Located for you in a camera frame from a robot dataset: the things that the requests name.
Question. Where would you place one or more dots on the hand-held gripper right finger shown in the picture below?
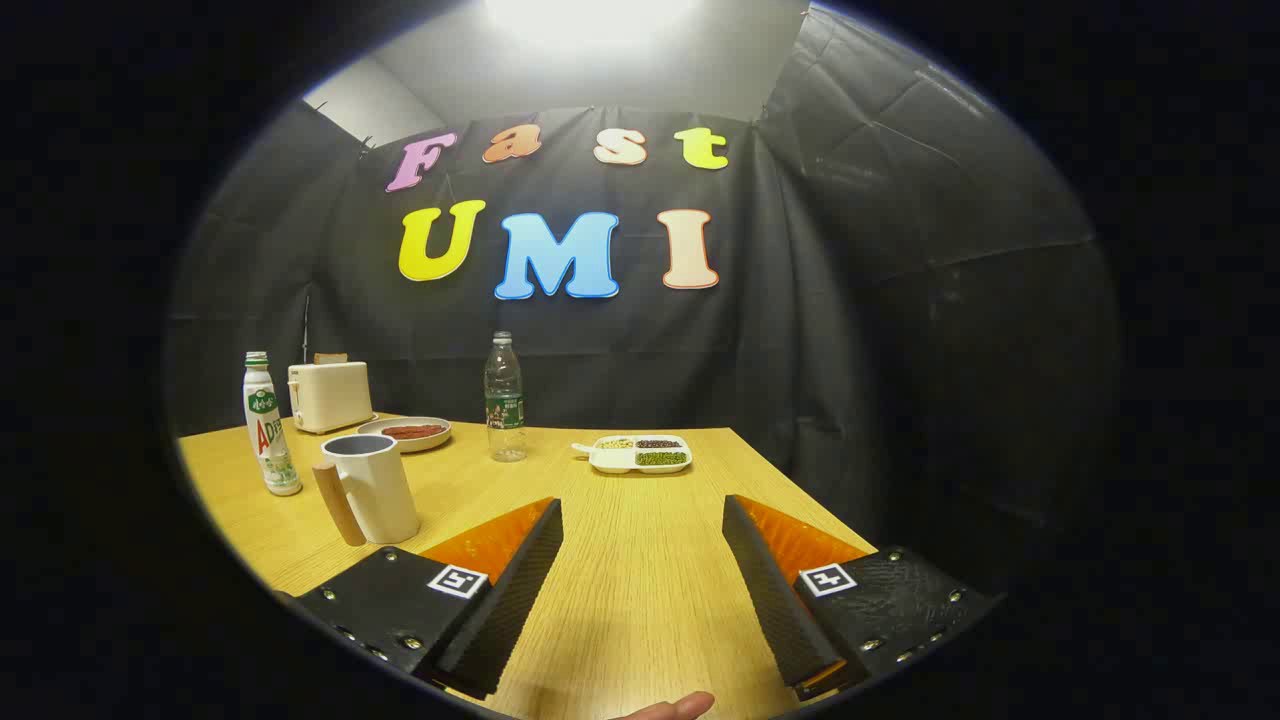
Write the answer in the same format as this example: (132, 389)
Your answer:
(775, 600)

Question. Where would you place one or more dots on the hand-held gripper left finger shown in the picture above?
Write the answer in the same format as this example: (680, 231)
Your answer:
(510, 600)

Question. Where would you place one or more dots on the white juice bottle green label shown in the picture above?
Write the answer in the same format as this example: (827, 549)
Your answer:
(268, 440)

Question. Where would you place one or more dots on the clear plastic water bottle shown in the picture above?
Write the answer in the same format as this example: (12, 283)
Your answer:
(505, 410)

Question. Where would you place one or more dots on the wooden table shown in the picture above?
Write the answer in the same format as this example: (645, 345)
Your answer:
(640, 560)

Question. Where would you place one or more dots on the white divided dish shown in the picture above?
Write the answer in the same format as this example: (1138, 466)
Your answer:
(612, 460)

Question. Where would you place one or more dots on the pile of green beans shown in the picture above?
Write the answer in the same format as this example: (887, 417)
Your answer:
(662, 458)

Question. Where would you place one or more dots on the round beige plate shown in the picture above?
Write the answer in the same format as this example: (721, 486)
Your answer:
(405, 443)

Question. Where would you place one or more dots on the red sliced meat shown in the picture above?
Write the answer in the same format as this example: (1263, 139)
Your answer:
(413, 432)

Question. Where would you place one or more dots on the pile of dark red beans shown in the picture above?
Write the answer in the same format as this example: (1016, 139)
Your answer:
(658, 443)

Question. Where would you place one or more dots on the black backdrop cloth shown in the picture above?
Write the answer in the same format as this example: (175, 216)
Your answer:
(800, 350)

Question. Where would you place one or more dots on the cream toaster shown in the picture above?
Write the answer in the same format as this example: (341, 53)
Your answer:
(330, 398)

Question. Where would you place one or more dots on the bread slice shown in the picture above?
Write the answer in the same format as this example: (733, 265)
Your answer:
(330, 358)

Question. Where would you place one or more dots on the ceiling light panel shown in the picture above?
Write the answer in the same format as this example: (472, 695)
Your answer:
(590, 18)

